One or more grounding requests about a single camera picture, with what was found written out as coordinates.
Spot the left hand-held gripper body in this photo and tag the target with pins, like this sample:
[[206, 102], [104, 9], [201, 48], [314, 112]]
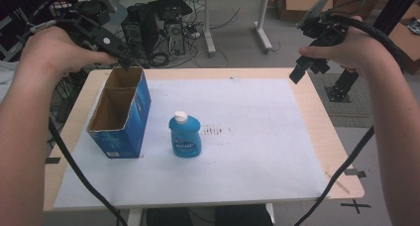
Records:
[[95, 32]]

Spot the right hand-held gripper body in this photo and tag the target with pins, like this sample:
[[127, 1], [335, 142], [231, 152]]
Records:
[[325, 31]]

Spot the person's right hand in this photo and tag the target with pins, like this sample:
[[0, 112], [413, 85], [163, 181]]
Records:
[[350, 49]]

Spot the person's left hand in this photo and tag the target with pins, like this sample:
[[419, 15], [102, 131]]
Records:
[[56, 52]]

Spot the brown cardboard box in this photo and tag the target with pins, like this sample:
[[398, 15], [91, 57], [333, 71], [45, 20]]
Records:
[[307, 3]]

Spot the black metal stand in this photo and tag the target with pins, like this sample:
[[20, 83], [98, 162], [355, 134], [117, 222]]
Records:
[[366, 44]]

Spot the black computer tower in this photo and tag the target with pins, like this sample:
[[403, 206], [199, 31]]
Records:
[[155, 27]]

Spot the blue cardboard box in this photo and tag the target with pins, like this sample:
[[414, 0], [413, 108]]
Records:
[[120, 112]]

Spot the white-legged table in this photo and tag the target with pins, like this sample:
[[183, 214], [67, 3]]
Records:
[[237, 18]]

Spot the blue bottle with white cap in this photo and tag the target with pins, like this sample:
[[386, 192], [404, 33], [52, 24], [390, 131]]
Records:
[[185, 136]]

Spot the white mat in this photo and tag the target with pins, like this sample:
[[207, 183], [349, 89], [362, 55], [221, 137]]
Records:
[[211, 146]]

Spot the person's dark trousers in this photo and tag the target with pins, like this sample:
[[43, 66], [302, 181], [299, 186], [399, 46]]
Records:
[[211, 215]]

